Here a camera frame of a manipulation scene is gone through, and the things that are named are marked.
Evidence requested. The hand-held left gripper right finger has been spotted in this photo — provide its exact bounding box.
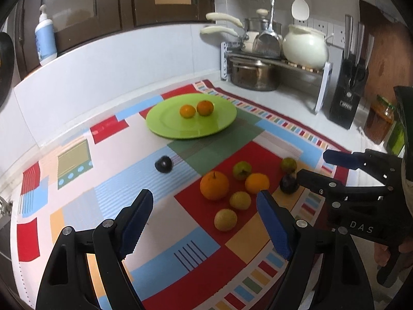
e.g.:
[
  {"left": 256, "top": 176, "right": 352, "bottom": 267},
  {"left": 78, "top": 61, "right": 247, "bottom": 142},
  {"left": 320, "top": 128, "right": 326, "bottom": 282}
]
[{"left": 256, "top": 190, "right": 376, "bottom": 310}]

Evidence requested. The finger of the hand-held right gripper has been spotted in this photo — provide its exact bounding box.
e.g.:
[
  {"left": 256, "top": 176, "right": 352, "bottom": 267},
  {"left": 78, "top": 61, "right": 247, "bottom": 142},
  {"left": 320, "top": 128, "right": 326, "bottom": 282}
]
[
  {"left": 297, "top": 169, "right": 391, "bottom": 210},
  {"left": 323, "top": 149, "right": 404, "bottom": 186}
]

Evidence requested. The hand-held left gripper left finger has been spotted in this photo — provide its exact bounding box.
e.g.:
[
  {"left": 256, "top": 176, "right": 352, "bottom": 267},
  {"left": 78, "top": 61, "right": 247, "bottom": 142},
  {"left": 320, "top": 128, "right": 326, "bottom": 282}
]
[{"left": 35, "top": 189, "right": 154, "bottom": 310}]

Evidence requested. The dark purple plum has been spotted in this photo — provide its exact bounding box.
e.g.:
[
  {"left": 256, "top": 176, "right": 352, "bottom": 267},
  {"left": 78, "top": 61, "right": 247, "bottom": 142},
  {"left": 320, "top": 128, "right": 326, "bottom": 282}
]
[
  {"left": 279, "top": 174, "right": 300, "bottom": 195},
  {"left": 154, "top": 156, "right": 173, "bottom": 174}
]

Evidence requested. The green tangerine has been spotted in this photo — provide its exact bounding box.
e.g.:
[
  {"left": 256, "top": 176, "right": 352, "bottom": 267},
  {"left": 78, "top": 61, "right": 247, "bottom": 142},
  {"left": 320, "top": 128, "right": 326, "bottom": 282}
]
[
  {"left": 233, "top": 162, "right": 252, "bottom": 181},
  {"left": 280, "top": 157, "right": 297, "bottom": 174}
]

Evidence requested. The small yellow plum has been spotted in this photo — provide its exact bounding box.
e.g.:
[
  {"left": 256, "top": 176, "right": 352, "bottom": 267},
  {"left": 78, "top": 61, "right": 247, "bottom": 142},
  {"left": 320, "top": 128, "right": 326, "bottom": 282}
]
[
  {"left": 214, "top": 208, "right": 238, "bottom": 232},
  {"left": 229, "top": 191, "right": 251, "bottom": 210}
]

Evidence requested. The medium orange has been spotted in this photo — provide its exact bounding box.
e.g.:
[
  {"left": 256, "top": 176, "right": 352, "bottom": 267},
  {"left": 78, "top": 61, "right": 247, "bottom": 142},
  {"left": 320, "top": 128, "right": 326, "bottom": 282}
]
[{"left": 245, "top": 173, "right": 270, "bottom": 195}]

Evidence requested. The large orange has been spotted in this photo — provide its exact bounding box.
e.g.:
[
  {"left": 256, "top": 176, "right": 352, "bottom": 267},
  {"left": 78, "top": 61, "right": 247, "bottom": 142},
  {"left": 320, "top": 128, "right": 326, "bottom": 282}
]
[{"left": 200, "top": 171, "right": 230, "bottom": 201}]

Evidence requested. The green plate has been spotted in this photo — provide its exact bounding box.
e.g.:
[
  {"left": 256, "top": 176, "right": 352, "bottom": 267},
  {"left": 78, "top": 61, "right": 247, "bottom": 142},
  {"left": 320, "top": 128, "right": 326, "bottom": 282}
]
[{"left": 145, "top": 93, "right": 237, "bottom": 140}]

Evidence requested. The person's right hand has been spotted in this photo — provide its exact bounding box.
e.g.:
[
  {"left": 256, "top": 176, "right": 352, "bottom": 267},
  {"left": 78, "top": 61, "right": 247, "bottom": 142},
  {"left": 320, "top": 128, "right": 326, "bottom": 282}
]
[{"left": 374, "top": 244, "right": 391, "bottom": 268}]

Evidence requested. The colourful patchwork mat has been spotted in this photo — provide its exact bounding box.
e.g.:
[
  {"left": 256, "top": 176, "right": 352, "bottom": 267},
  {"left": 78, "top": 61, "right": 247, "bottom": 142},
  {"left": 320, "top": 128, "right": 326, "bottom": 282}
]
[{"left": 10, "top": 79, "right": 352, "bottom": 310}]

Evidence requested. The black knife block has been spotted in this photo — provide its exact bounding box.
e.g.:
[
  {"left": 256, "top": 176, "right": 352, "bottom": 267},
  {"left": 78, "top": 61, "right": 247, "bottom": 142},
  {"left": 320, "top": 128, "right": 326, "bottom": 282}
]
[{"left": 329, "top": 50, "right": 368, "bottom": 130}]

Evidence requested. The glass jar green lid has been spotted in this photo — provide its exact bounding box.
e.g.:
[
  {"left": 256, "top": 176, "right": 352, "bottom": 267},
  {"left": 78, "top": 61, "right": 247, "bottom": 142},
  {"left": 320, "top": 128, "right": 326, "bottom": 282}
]
[{"left": 366, "top": 95, "right": 396, "bottom": 144}]

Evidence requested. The green bottle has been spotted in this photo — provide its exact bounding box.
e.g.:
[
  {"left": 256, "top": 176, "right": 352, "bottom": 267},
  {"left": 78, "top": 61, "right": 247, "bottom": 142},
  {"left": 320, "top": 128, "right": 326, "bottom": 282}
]
[{"left": 387, "top": 121, "right": 405, "bottom": 156}]

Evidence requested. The white grey kitchen rack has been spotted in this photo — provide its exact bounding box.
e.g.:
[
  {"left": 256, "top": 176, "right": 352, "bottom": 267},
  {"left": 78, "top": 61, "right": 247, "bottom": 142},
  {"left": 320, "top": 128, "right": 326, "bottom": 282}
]
[{"left": 221, "top": 41, "right": 332, "bottom": 113}]

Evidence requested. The wooden bead trivet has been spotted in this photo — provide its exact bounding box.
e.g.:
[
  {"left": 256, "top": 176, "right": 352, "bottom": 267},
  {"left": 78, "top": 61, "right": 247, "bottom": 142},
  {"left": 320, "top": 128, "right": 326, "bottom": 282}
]
[{"left": 284, "top": 60, "right": 324, "bottom": 72}]

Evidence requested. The cream ceramic pot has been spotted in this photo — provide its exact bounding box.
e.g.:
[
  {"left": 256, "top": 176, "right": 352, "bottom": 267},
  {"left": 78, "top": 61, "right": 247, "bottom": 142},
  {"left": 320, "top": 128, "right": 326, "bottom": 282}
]
[{"left": 282, "top": 24, "right": 333, "bottom": 70}]

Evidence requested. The brown wooden cutting board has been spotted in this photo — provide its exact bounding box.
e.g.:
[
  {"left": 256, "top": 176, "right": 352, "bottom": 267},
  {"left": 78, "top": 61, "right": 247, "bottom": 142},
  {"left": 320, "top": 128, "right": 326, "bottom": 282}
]
[{"left": 359, "top": 0, "right": 413, "bottom": 143}]

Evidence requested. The large steel pot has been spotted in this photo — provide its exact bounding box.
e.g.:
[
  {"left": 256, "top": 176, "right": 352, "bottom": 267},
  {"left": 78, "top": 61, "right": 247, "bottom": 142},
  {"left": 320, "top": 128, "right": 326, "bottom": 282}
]
[{"left": 230, "top": 56, "right": 281, "bottom": 92}]

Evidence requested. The steel slotted turner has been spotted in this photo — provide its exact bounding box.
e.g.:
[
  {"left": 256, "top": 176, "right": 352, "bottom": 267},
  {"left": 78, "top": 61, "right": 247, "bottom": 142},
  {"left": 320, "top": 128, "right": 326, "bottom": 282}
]
[{"left": 252, "top": 0, "right": 281, "bottom": 58}]

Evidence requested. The steel pot with lid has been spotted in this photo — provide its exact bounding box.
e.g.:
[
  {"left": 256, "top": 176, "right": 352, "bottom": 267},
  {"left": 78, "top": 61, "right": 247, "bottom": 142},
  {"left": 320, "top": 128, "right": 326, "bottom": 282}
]
[{"left": 244, "top": 9, "right": 283, "bottom": 33}]

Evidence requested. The blue white pump bottle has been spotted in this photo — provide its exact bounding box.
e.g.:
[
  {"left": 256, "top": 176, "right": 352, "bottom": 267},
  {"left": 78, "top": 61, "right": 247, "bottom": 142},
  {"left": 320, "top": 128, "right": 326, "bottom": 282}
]
[{"left": 35, "top": 4, "right": 58, "bottom": 66}]

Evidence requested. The dark wooden cabinet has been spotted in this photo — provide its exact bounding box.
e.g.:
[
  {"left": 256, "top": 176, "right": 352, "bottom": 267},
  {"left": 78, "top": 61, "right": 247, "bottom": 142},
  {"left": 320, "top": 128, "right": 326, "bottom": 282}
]
[{"left": 14, "top": 0, "right": 216, "bottom": 81}]

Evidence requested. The steel handled knife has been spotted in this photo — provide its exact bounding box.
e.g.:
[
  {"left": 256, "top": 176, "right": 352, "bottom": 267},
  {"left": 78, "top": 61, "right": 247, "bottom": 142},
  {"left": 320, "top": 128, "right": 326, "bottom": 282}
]
[
  {"left": 366, "top": 35, "right": 375, "bottom": 68},
  {"left": 356, "top": 22, "right": 366, "bottom": 63},
  {"left": 345, "top": 14, "right": 354, "bottom": 57}
]

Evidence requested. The white wall socket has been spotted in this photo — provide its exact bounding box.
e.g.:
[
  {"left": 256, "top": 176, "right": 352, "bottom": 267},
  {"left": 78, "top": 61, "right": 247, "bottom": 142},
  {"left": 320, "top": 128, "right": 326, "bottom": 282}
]
[
  {"left": 312, "top": 19, "right": 328, "bottom": 36},
  {"left": 327, "top": 22, "right": 346, "bottom": 46}
]

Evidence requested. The cream handled saucepan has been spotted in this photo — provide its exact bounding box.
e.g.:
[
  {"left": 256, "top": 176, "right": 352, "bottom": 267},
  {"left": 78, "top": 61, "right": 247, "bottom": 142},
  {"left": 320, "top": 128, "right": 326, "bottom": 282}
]
[
  {"left": 200, "top": 26, "right": 259, "bottom": 52},
  {"left": 206, "top": 12, "right": 259, "bottom": 39}
]

